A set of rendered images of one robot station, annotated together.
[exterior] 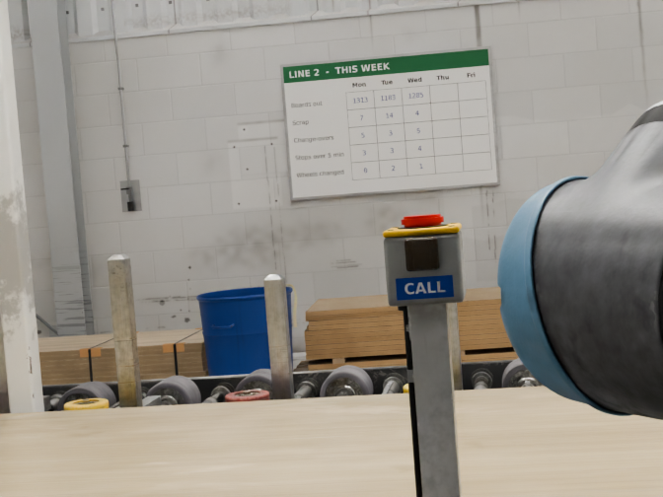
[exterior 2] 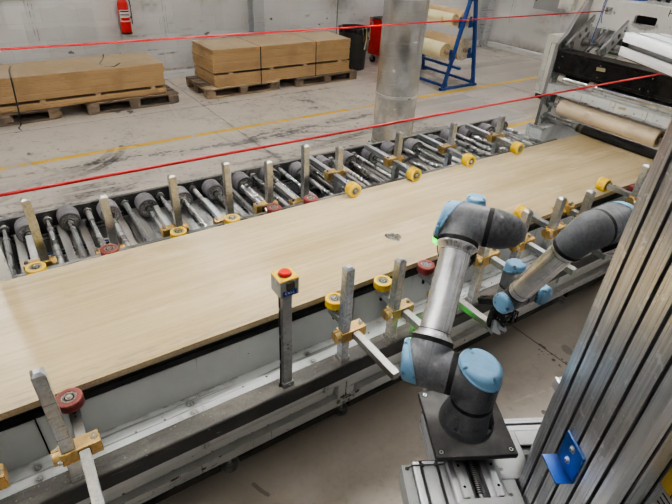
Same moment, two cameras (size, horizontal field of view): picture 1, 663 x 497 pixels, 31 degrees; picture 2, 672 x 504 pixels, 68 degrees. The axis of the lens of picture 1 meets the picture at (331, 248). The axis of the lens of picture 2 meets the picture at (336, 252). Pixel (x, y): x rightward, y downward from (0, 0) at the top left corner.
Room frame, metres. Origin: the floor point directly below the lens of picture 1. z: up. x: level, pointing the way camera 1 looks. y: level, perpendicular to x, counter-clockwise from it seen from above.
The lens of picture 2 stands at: (0.05, 0.69, 2.19)
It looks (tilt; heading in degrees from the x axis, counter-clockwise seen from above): 33 degrees down; 317
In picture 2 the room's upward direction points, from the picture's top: 3 degrees clockwise
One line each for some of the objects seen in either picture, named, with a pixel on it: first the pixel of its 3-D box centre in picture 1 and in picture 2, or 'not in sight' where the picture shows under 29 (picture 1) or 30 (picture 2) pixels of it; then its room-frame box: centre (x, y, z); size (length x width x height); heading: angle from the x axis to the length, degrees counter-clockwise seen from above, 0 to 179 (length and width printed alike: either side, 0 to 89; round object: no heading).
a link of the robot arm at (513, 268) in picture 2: not in sight; (513, 274); (0.71, -0.83, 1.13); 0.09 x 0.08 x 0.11; 171
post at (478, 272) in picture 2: not in sight; (478, 272); (0.98, -1.09, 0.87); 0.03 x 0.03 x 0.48; 82
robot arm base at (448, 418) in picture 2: not in sight; (469, 409); (0.45, -0.22, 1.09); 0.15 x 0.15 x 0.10
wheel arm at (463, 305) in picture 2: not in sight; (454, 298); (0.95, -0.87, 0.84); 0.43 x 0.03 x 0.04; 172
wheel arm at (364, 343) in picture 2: not in sight; (361, 340); (1.02, -0.37, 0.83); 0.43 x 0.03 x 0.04; 172
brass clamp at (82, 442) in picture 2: not in sight; (77, 448); (1.23, 0.62, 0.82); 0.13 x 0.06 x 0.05; 82
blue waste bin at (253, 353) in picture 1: (251, 350); not in sight; (6.82, 0.50, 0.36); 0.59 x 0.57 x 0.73; 173
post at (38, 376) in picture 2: not in sight; (59, 428); (1.23, 0.65, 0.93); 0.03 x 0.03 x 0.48; 82
